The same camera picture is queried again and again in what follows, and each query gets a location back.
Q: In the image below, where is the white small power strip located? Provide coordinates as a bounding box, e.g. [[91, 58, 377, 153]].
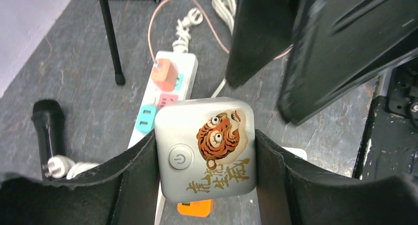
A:
[[284, 147, 308, 161]]

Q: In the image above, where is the black microphone orange end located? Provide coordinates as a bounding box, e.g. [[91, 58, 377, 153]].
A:
[[31, 99, 65, 181]]

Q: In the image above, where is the white coiled cord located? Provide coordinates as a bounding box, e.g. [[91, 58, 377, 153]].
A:
[[42, 154, 100, 181]]

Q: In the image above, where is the orange power strip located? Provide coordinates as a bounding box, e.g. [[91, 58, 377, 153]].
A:
[[177, 199, 214, 218]]

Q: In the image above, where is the white cube socket adapter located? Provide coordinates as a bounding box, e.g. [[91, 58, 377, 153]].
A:
[[154, 97, 257, 203]]

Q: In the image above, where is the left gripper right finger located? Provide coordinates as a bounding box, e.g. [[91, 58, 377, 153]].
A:
[[255, 130, 418, 225]]

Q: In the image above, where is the white multicolour power strip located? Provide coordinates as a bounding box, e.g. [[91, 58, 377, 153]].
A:
[[127, 50, 199, 225]]

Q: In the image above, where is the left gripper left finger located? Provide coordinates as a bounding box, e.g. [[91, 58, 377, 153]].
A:
[[0, 131, 160, 225]]

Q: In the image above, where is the salmon pink usb charger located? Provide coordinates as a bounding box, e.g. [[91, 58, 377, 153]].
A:
[[150, 58, 178, 92]]

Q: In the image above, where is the teal usb charger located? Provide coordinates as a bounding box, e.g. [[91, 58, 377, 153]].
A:
[[135, 105, 157, 133]]

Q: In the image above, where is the white cord orange strip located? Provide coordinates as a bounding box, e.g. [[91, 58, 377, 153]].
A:
[[171, 0, 239, 98]]

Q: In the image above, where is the thin pink usb cable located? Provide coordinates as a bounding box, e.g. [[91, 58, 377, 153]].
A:
[[147, 0, 295, 66]]

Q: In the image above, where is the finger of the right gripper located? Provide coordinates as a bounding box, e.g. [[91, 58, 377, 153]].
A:
[[225, 0, 300, 88], [278, 0, 418, 126]]

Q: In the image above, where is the black music stand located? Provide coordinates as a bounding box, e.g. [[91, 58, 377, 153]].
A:
[[98, 0, 161, 86]]

